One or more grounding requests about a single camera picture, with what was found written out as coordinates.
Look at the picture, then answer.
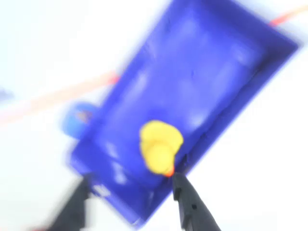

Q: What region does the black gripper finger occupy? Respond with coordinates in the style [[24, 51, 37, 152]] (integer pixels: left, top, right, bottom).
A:
[[172, 172, 222, 231], [47, 172, 93, 231]]

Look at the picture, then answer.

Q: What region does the yellow rubber duck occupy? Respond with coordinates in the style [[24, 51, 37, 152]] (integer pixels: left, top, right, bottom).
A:
[[139, 119, 185, 179]]

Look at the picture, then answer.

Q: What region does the blue rubber duck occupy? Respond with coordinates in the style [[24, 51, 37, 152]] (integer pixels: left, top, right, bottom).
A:
[[59, 102, 102, 140]]

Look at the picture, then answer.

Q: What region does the blue plastic box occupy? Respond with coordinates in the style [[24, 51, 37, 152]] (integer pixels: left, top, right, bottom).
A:
[[66, 0, 300, 229]]

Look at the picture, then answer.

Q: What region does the long orange tape line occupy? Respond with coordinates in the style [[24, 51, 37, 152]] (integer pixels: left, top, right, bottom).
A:
[[0, 4, 308, 126]]

